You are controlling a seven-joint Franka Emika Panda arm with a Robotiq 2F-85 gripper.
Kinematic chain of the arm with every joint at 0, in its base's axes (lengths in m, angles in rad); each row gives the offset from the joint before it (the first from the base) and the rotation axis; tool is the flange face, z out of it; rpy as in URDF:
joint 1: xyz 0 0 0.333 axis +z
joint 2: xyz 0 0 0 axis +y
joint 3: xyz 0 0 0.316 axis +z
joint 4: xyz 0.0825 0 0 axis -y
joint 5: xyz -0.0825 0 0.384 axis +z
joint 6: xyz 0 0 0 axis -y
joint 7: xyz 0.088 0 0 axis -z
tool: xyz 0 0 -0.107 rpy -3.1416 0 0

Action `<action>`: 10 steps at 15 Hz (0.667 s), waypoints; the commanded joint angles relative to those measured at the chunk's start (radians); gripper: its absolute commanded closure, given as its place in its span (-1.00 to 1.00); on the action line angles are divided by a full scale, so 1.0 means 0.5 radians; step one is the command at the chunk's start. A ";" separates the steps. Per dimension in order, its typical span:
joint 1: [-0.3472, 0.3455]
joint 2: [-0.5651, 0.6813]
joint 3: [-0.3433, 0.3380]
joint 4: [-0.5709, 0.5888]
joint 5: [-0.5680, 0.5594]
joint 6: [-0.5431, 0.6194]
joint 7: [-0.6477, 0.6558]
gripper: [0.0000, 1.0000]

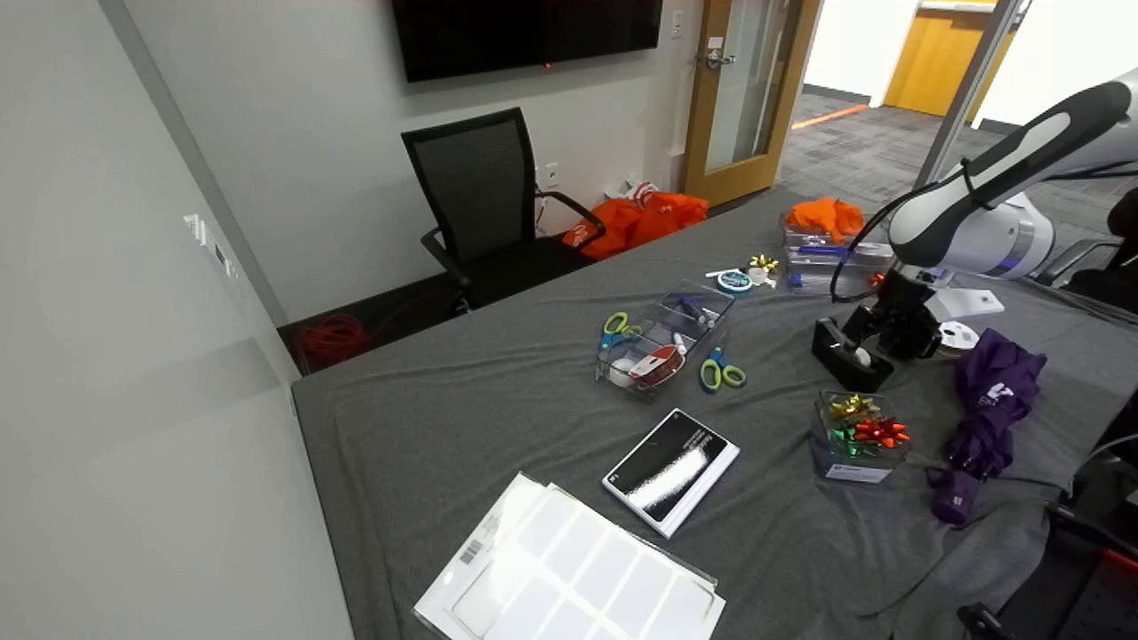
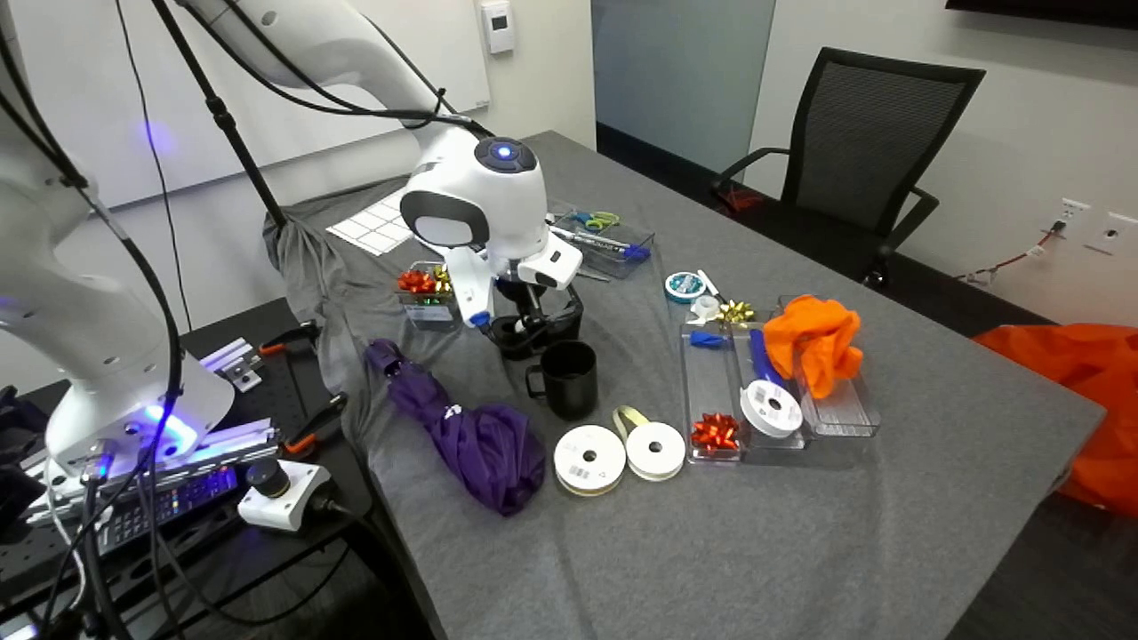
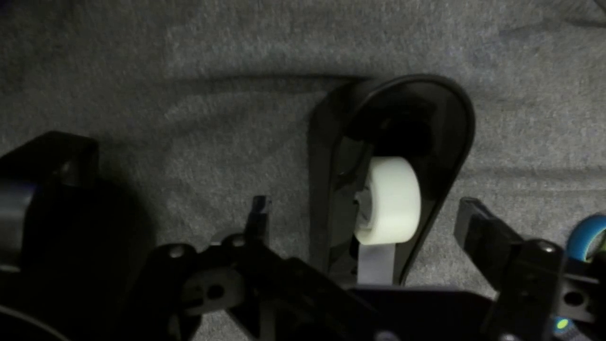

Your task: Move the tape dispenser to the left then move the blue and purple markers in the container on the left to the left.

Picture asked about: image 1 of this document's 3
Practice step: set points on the black and white flat box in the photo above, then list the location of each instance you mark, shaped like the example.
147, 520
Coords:
670, 471

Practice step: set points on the white label sheets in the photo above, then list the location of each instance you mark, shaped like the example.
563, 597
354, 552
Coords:
571, 569

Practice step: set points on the clear box of gift bows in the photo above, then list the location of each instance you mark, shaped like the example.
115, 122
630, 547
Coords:
860, 444

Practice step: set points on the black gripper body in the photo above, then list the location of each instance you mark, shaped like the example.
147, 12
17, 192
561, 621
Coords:
913, 317

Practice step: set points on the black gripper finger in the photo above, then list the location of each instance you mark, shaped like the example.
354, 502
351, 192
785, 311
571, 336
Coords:
864, 323

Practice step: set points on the purple cloth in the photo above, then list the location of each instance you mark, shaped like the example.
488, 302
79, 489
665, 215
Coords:
997, 378

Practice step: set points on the orange bag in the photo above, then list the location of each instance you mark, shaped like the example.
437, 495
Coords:
642, 218

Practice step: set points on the grey tablecloth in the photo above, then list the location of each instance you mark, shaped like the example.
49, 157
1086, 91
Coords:
473, 415

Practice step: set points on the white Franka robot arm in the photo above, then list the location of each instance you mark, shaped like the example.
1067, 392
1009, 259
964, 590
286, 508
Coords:
949, 224

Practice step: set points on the cream ribbon spool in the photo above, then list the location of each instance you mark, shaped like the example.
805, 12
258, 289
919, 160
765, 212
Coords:
958, 336

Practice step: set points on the black mesh office chair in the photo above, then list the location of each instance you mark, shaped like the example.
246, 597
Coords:
473, 191

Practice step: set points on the red plaid tape roll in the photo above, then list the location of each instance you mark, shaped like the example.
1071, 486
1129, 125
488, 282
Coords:
646, 365

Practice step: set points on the clear plastic organizer tray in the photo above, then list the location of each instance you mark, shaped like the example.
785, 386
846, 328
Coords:
818, 259

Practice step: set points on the person in dark clothes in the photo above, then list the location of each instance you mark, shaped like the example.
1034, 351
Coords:
1121, 259

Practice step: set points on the orange crumpled cloth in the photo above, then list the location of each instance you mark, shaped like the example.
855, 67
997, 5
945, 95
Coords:
825, 218

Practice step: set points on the black tape dispenser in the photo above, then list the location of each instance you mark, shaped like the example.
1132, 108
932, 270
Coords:
846, 359

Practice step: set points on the red coiled floor item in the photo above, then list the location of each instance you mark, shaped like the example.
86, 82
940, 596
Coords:
336, 341

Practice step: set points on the clear plastic marker tray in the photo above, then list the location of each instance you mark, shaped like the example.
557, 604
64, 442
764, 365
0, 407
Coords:
662, 341

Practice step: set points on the white wall thermostat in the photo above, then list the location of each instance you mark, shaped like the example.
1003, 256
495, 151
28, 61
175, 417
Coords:
208, 242

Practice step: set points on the wooden door with glass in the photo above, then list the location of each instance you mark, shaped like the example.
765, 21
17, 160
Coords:
758, 82

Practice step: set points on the yellow wooden door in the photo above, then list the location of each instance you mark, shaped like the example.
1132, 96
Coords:
938, 57

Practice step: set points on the black wall television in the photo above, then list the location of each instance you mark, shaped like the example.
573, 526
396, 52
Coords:
521, 31

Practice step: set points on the silver metal post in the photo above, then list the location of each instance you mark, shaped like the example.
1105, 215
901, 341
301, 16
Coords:
974, 91

